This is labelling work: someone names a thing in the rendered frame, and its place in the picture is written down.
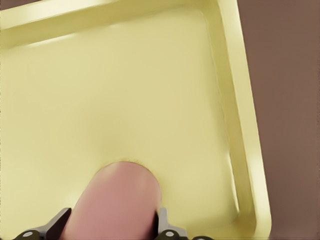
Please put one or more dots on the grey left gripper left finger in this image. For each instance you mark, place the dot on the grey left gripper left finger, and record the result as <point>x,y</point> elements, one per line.
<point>48,226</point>

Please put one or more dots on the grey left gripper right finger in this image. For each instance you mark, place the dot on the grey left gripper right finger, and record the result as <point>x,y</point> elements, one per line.
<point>168,228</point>

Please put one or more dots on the pink rounded cylinder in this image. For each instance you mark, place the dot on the pink rounded cylinder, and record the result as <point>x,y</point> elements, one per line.
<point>115,200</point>

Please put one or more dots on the pale yellow tray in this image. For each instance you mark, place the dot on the pale yellow tray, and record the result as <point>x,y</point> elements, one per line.
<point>140,95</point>

